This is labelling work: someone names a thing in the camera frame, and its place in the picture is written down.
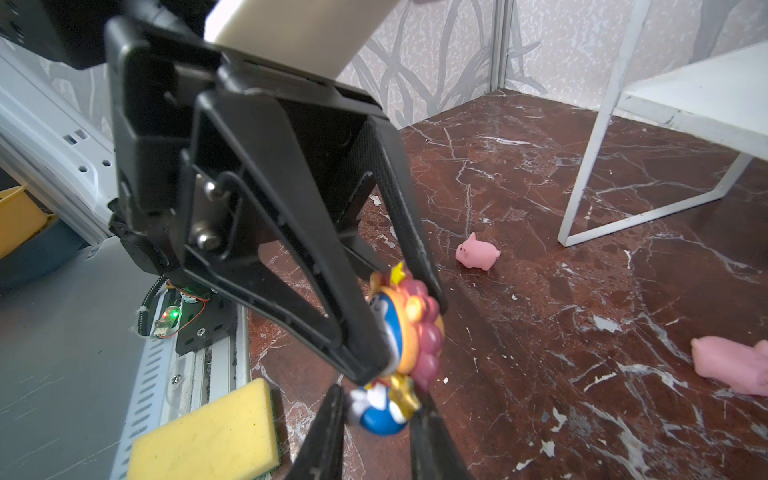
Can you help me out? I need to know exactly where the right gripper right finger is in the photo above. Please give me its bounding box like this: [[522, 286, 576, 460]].
[[409, 392, 473, 480]]

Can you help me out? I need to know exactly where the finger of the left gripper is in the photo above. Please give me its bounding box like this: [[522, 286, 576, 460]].
[[341, 117, 447, 312]]

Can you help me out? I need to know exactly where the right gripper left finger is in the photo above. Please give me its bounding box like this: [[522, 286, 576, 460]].
[[286, 384, 346, 480]]

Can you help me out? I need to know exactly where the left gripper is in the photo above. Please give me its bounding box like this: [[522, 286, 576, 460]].
[[104, 16, 390, 385]]

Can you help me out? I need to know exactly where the yellow hooded blue cat figurine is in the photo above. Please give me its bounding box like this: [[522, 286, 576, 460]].
[[346, 262, 445, 436]]

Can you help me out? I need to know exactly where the white two-tier metal shelf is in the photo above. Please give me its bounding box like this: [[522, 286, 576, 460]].
[[557, 0, 768, 248]]

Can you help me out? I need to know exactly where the yellow sponge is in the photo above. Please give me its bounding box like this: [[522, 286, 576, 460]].
[[127, 378, 280, 479]]

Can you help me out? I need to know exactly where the pink pig toy upper cluster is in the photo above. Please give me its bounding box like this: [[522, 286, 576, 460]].
[[455, 232, 501, 271]]

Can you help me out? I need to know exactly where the pink pig toy cluster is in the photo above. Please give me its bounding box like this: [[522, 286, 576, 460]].
[[455, 232, 501, 271], [691, 336, 767, 397]]

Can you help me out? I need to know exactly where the pink pig toy middle cluster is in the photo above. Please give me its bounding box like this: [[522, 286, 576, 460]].
[[691, 336, 767, 397]]

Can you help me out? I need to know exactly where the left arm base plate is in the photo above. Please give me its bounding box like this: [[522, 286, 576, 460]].
[[136, 275, 238, 356]]

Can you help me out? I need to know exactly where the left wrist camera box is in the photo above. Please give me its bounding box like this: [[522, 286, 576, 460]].
[[204, 0, 398, 79]]

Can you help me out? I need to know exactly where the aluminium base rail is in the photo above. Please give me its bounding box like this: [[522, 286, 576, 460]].
[[1, 43, 251, 479]]

